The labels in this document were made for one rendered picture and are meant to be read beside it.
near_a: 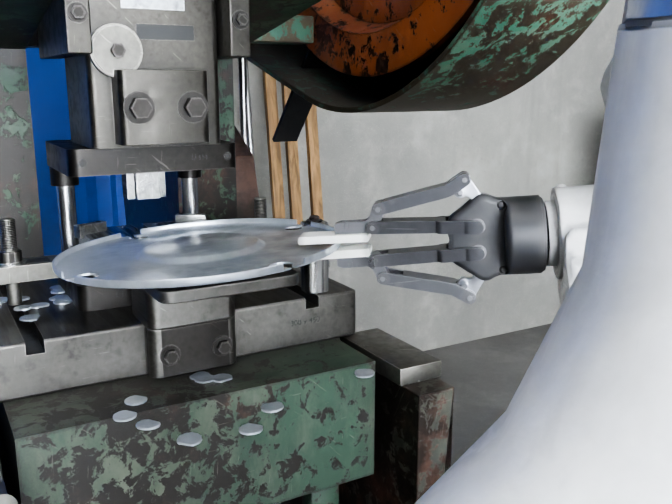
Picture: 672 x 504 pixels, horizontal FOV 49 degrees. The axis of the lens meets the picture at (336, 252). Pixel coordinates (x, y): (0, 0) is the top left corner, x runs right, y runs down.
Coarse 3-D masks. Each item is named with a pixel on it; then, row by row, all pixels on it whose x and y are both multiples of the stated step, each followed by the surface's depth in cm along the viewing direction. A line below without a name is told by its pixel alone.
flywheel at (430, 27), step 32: (352, 0) 113; (384, 0) 106; (416, 0) 99; (448, 0) 88; (320, 32) 116; (352, 32) 108; (384, 32) 101; (416, 32) 94; (448, 32) 89; (352, 64) 108; (384, 64) 101; (416, 64) 97
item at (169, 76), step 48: (96, 0) 78; (144, 0) 80; (192, 0) 83; (96, 48) 78; (144, 48) 81; (192, 48) 84; (96, 96) 80; (144, 96) 79; (192, 96) 82; (96, 144) 81; (144, 144) 80; (192, 144) 86
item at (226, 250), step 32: (192, 224) 90; (224, 224) 90; (256, 224) 89; (288, 224) 87; (320, 224) 83; (64, 256) 76; (96, 256) 76; (128, 256) 75; (160, 256) 71; (192, 256) 70; (224, 256) 71; (256, 256) 71; (288, 256) 70; (320, 256) 69; (128, 288) 63
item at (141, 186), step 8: (128, 176) 90; (136, 176) 89; (144, 176) 90; (152, 176) 90; (160, 176) 92; (128, 184) 90; (136, 184) 90; (144, 184) 90; (152, 184) 91; (160, 184) 92; (128, 192) 90; (136, 192) 90; (144, 192) 90; (152, 192) 91; (160, 192) 92
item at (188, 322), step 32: (160, 288) 67; (192, 288) 67; (224, 288) 68; (256, 288) 70; (160, 320) 78; (192, 320) 80; (224, 320) 82; (160, 352) 79; (192, 352) 81; (224, 352) 82
